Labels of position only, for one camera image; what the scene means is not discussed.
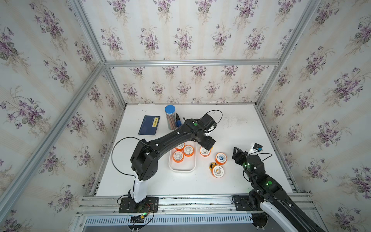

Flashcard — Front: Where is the blue-centred orange tape roll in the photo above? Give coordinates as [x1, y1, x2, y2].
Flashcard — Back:
[215, 152, 228, 165]

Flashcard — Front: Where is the dark blue book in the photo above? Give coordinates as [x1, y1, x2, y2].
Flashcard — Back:
[138, 115, 160, 136]

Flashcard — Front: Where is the small yellow-black tape roll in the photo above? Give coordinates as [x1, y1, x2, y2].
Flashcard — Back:
[209, 162, 217, 171]

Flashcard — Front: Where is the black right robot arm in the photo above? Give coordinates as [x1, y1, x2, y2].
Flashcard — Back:
[232, 144, 324, 232]

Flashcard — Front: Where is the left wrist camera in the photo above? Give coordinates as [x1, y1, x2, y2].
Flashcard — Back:
[199, 113, 217, 133]

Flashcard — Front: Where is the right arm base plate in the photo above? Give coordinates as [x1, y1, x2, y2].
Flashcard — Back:
[232, 194, 261, 211]

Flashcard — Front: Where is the white plastic storage box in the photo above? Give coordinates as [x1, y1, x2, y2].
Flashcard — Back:
[168, 142, 198, 173]

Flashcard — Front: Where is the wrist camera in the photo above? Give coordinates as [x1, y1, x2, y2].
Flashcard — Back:
[250, 143, 263, 153]
[199, 113, 217, 133]

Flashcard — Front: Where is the aluminium front rail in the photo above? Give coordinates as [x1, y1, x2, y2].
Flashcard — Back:
[75, 192, 317, 217]

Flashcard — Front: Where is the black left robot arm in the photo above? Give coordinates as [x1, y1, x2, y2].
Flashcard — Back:
[129, 114, 217, 204]

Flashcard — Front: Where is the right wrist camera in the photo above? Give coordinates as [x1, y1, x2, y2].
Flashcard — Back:
[250, 143, 263, 153]

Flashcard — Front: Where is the orange sealing tape roll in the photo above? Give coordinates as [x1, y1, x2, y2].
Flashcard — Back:
[211, 165, 225, 178]
[200, 147, 211, 157]
[183, 145, 195, 157]
[172, 150, 184, 163]
[175, 143, 185, 151]

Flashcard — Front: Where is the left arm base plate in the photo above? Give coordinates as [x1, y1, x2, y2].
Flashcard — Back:
[118, 197, 159, 213]

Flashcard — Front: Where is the blue stapler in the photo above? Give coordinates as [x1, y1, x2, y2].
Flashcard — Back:
[175, 113, 182, 128]

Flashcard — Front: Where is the blue-lidded pencil tube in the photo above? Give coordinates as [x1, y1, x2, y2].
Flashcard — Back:
[165, 105, 177, 130]

